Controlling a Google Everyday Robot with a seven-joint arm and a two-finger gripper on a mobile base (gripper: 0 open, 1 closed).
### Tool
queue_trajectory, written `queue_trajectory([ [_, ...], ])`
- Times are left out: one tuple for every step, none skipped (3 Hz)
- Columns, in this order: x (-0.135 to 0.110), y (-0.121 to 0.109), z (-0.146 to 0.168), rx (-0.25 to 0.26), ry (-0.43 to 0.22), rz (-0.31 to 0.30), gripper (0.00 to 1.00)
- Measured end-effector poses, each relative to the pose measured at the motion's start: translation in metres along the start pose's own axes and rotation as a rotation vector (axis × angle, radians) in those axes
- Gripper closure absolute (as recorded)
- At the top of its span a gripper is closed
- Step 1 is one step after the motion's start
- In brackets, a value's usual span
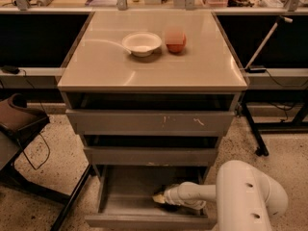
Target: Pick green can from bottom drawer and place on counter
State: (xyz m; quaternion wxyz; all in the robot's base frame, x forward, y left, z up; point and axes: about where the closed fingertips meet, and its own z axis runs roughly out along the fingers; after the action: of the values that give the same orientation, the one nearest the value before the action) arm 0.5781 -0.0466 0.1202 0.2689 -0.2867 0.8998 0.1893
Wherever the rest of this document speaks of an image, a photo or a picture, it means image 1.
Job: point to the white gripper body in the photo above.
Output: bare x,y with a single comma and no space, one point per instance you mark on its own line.
172,196

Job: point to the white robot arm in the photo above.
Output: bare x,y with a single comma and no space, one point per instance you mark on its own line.
246,197

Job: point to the grey bottom drawer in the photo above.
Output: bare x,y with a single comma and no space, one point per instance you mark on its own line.
125,199

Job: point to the grey drawer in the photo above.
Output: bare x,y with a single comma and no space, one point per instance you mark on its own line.
125,199
152,114
152,150

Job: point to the grey middle drawer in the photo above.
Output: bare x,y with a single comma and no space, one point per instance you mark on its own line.
152,150

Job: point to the grey drawer cabinet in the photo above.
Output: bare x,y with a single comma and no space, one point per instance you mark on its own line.
100,63

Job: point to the grey top drawer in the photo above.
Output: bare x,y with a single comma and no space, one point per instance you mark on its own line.
152,114

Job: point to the black power adapter right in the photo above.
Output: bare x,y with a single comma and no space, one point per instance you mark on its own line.
256,69

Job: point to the black power adapter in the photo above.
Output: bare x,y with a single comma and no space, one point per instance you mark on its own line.
256,69
10,69

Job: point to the white paper bowl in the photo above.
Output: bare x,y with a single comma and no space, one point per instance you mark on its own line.
141,44

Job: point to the red apple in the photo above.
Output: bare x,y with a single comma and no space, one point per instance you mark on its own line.
175,39

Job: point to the brown padded chair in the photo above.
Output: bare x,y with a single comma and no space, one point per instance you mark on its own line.
20,122

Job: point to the black power adapter left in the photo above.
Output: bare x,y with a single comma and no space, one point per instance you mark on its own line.
10,69

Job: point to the white stick with black tip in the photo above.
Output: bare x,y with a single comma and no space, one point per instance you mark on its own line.
279,19

